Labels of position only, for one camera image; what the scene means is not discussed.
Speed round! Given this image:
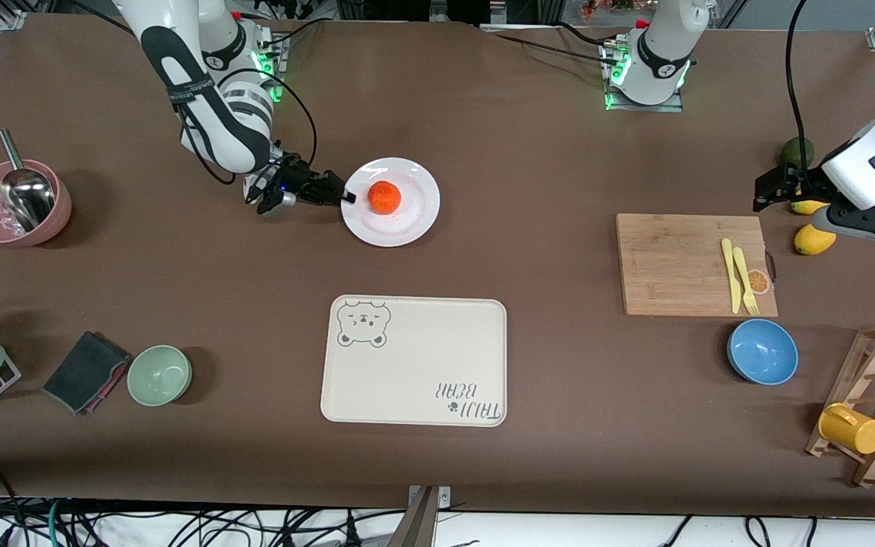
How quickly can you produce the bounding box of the orange fruit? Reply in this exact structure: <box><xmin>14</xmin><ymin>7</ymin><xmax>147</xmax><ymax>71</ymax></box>
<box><xmin>368</xmin><ymin>181</ymin><xmax>402</xmax><ymax>216</ymax></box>

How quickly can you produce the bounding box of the white round plate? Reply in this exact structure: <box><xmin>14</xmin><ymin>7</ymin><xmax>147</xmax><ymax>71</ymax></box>
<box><xmin>340</xmin><ymin>157</ymin><xmax>441</xmax><ymax>248</ymax></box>

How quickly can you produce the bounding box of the green avocado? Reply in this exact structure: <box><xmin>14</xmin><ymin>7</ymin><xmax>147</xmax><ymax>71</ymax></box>
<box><xmin>779</xmin><ymin>137</ymin><xmax>815</xmax><ymax>169</ymax></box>

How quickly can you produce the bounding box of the yellow plastic fork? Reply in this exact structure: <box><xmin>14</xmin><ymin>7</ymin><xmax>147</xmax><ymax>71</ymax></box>
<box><xmin>732</xmin><ymin>247</ymin><xmax>760</xmax><ymax>316</ymax></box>

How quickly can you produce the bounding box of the yellow plastic knife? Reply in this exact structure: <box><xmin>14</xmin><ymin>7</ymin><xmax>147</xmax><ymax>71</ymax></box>
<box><xmin>721</xmin><ymin>239</ymin><xmax>742</xmax><ymax>315</ymax></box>

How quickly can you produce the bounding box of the wooden cutting board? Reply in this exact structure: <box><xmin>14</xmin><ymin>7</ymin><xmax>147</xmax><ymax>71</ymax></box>
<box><xmin>616</xmin><ymin>213</ymin><xmax>779</xmax><ymax>318</ymax></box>

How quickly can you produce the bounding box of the blue bowl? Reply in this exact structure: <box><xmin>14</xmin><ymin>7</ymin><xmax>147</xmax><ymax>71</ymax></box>
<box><xmin>727</xmin><ymin>318</ymin><xmax>800</xmax><ymax>386</ymax></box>

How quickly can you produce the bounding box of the cream tray with bear print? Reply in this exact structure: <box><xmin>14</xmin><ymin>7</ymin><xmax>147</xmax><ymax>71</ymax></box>
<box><xmin>321</xmin><ymin>295</ymin><xmax>507</xmax><ymax>428</ymax></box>

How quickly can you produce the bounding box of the pale green bowl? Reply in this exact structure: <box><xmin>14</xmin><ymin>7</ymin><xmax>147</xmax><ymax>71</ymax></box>
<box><xmin>127</xmin><ymin>345</ymin><xmax>193</xmax><ymax>407</ymax></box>

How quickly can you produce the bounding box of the yellow mug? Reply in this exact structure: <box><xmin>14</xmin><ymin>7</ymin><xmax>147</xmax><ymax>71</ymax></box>
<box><xmin>818</xmin><ymin>403</ymin><xmax>875</xmax><ymax>455</ymax></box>

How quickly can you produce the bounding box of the metal scoop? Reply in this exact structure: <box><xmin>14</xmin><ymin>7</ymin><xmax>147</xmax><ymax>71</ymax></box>
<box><xmin>0</xmin><ymin>129</ymin><xmax>56</xmax><ymax>232</ymax></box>

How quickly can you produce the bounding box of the dark folded cloth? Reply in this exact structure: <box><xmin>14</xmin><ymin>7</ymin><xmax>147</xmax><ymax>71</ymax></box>
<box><xmin>43</xmin><ymin>330</ymin><xmax>133</xmax><ymax>416</ymax></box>

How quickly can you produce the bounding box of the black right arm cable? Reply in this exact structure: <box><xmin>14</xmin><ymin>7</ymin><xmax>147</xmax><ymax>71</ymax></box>
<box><xmin>179</xmin><ymin>67</ymin><xmax>318</xmax><ymax>187</ymax></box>

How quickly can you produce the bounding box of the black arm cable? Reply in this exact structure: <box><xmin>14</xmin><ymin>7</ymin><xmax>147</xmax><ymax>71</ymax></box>
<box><xmin>179</xmin><ymin>67</ymin><xmax>318</xmax><ymax>187</ymax></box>
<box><xmin>785</xmin><ymin>0</ymin><xmax>822</xmax><ymax>191</ymax></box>

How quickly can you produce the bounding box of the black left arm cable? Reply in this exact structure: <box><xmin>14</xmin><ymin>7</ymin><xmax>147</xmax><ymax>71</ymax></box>
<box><xmin>785</xmin><ymin>0</ymin><xmax>822</xmax><ymax>191</ymax></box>

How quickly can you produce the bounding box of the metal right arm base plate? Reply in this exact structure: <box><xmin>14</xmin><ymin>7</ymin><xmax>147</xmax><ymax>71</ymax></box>
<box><xmin>204</xmin><ymin>34</ymin><xmax>288</xmax><ymax>103</ymax></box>

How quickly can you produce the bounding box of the black right base cable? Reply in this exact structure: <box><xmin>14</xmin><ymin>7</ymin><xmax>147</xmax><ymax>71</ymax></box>
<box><xmin>255</xmin><ymin>15</ymin><xmax>326</xmax><ymax>55</ymax></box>

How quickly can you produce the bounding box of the black base cable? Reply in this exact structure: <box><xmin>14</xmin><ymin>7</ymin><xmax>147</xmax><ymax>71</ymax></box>
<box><xmin>479</xmin><ymin>21</ymin><xmax>621</xmax><ymax>65</ymax></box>
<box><xmin>255</xmin><ymin>15</ymin><xmax>326</xmax><ymax>55</ymax></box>

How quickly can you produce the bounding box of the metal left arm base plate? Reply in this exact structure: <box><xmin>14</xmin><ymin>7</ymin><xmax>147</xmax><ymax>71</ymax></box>
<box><xmin>603</xmin><ymin>38</ymin><xmax>685</xmax><ymax>113</ymax></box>

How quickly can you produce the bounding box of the black left base cable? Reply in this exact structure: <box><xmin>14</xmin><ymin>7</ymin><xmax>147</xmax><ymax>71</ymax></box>
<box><xmin>479</xmin><ymin>21</ymin><xmax>621</xmax><ymax>65</ymax></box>

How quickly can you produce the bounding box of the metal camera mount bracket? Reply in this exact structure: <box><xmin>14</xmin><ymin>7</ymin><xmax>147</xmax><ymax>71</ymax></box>
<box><xmin>406</xmin><ymin>485</ymin><xmax>452</xmax><ymax>547</ymax></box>

